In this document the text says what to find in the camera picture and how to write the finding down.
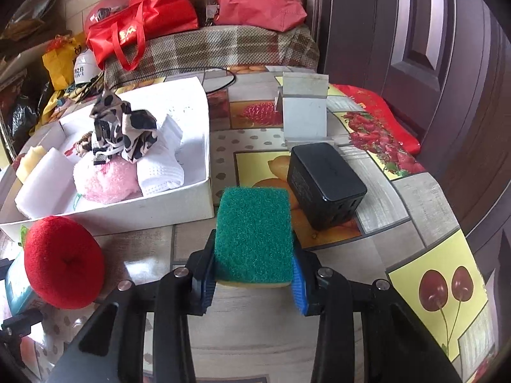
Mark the plaid blanket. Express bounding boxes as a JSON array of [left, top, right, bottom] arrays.
[[103, 24, 320, 84]]

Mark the black power adapter cube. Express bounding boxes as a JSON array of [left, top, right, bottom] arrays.
[[286, 142, 368, 231]]

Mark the pink-red fabric bag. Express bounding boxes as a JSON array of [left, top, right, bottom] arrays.
[[216, 0, 308, 33]]

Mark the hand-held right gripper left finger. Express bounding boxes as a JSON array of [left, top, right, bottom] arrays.
[[48, 229, 218, 383]]

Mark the red tote bag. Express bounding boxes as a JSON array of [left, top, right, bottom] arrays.
[[86, 0, 199, 71]]

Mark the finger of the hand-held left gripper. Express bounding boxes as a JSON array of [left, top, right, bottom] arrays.
[[0, 247, 44, 370]]

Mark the red plush apple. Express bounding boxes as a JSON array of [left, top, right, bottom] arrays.
[[24, 215, 106, 310]]

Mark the black cable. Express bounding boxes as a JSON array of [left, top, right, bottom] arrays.
[[72, 66, 236, 100]]

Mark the black plastic bag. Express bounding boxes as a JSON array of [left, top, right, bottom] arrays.
[[6, 88, 42, 140]]

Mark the yellow plastic bag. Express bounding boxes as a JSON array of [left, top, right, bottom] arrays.
[[42, 34, 86, 90]]

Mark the yellow sponge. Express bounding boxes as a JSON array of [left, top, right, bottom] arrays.
[[16, 146, 48, 184]]

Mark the white folded towel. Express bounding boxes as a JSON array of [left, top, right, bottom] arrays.
[[137, 115, 186, 196]]

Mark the dark panelled door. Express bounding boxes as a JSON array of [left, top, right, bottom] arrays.
[[315, 0, 496, 176]]

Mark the green scouring sponge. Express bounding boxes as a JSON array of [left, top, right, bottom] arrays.
[[213, 185, 294, 288]]

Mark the black and white print scrunchie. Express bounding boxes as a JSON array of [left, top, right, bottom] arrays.
[[88, 90, 159, 166]]

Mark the grey phone stand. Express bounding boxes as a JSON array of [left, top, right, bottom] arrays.
[[273, 71, 340, 148]]

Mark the white helmet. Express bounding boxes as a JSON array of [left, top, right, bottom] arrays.
[[73, 46, 104, 85]]

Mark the pink round helmet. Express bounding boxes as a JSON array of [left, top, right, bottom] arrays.
[[84, 0, 132, 34]]

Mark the pink fluffy plush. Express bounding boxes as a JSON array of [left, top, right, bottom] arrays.
[[73, 155, 143, 204]]

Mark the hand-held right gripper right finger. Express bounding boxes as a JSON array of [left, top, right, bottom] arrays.
[[291, 243, 464, 383]]

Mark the white foam sponge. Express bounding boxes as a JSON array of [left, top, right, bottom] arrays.
[[15, 147, 78, 220]]

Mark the white cardboard box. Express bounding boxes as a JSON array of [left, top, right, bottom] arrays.
[[0, 76, 215, 237]]

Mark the fruit print tablecloth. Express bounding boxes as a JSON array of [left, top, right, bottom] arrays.
[[0, 64, 500, 383]]

